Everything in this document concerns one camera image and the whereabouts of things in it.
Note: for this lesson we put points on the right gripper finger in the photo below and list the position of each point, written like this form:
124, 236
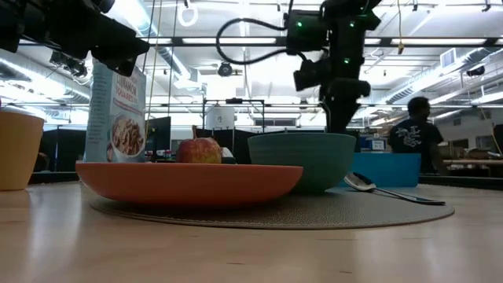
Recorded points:
341, 116

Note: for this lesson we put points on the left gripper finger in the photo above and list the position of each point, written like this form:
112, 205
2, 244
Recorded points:
125, 67
118, 43

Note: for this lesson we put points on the cinnamon squares cereal box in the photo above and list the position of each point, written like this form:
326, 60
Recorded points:
125, 106

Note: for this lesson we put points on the green ribbed bowl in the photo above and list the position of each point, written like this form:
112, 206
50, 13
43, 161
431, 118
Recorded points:
302, 161

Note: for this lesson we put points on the silver metal spoon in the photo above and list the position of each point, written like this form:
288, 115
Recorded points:
357, 182

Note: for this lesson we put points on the red yellow apple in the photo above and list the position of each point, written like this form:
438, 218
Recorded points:
198, 151

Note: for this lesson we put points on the orange-red plate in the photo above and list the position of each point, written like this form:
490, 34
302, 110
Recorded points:
188, 182

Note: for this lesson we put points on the yellow-orange plastic cup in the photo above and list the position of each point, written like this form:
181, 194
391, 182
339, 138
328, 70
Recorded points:
19, 153

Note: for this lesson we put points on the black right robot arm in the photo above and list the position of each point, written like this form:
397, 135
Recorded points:
349, 39

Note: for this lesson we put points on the blue white box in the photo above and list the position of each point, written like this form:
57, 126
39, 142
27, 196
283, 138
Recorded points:
377, 144

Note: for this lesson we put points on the black ceiling spotlight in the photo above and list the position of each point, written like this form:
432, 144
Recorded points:
78, 70

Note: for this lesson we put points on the blue rectangular container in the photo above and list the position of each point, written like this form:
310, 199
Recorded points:
393, 169

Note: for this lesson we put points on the person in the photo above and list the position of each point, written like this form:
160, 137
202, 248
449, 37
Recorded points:
412, 137

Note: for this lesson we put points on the black computer monitor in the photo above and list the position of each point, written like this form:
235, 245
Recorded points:
159, 137

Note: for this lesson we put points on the round grey woven placemat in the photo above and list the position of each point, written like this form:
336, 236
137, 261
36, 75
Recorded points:
334, 212

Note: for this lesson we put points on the round black ceiling lamp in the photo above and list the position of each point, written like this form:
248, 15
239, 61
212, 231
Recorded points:
225, 69

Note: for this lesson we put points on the white air vent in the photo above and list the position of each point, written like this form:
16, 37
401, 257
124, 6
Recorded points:
448, 58

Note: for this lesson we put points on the wooden workbench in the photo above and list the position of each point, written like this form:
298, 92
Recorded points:
471, 162

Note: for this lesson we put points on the black overhead frame bar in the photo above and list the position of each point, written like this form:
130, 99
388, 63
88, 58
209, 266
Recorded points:
177, 41

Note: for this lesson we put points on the black metal stand frame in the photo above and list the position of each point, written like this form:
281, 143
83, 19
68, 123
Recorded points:
233, 101

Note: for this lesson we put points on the small black ceiling camera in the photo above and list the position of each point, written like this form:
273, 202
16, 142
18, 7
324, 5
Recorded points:
475, 71

